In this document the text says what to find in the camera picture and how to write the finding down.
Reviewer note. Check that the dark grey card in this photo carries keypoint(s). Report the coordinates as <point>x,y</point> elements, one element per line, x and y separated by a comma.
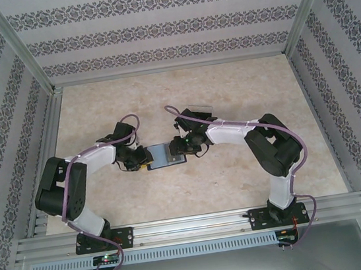
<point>177,159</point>

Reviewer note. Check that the navy leather card holder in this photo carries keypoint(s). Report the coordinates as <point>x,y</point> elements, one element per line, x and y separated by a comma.
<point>158,156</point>

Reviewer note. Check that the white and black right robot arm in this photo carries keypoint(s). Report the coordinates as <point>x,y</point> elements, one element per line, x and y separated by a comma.
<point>279,192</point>

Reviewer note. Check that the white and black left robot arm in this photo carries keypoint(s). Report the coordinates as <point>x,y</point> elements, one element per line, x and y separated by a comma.
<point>88,220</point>

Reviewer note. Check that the clear acrylic box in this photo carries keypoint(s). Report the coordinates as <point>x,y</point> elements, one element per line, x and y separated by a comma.
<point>200,106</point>

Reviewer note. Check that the left circuit board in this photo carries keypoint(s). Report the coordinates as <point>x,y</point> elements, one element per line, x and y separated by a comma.
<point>107,259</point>

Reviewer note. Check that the circuit board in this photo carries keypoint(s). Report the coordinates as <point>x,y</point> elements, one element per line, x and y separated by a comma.
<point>287,239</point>
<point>107,259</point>

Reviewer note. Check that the right circuit board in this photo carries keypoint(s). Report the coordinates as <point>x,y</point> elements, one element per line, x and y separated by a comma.
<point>287,239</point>

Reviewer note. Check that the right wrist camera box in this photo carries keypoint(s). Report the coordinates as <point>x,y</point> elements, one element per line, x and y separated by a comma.
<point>178,129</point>

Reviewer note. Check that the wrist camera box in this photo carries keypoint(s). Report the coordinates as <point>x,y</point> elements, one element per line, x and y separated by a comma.
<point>135,141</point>
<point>178,129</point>

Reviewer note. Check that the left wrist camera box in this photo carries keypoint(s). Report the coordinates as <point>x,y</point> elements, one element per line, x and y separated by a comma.
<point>135,141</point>

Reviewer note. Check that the aluminium side rail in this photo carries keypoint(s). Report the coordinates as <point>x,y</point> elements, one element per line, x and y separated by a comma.
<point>51,125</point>

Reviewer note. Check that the aluminium back frame beam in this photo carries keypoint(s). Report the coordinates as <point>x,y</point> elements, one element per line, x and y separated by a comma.
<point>172,69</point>

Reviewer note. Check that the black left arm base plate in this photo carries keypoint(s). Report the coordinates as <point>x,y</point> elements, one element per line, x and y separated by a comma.
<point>127,236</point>

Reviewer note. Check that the aluminium mounting rail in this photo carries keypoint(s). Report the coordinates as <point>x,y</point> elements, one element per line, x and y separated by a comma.
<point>192,228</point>

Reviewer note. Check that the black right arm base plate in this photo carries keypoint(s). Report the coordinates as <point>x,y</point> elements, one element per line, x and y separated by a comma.
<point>256,219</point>

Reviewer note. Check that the aluminium left frame post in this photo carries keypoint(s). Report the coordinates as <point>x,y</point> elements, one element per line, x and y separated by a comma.
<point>17,40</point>

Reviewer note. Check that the aluminium frame post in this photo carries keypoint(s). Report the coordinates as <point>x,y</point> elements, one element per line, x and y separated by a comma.
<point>307,1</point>
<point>17,40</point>

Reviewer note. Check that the aluminium right frame post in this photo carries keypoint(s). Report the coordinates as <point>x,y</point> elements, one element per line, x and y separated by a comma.
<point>307,1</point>

